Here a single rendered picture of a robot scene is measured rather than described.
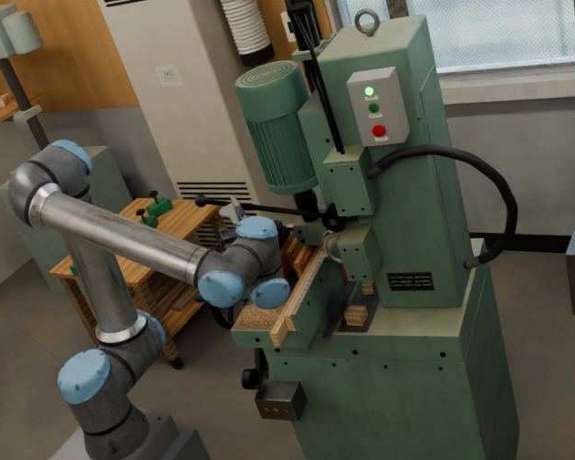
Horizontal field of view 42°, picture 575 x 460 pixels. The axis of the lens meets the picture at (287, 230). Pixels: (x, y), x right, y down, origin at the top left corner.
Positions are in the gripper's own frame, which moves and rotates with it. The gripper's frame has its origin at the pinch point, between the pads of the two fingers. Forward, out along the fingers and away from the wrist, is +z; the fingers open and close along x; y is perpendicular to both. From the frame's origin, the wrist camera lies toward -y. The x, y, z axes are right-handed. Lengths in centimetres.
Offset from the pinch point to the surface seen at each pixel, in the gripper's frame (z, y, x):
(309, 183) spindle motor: -8.5, -18.9, -9.5
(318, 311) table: -22.8, -13.0, 20.9
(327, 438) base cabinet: -23, -12, 71
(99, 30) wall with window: 231, 9, 14
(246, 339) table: -20.9, 6.8, 24.3
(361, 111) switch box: -28, -26, -37
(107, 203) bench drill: 206, 29, 102
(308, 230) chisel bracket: -4.4, -18.7, 7.6
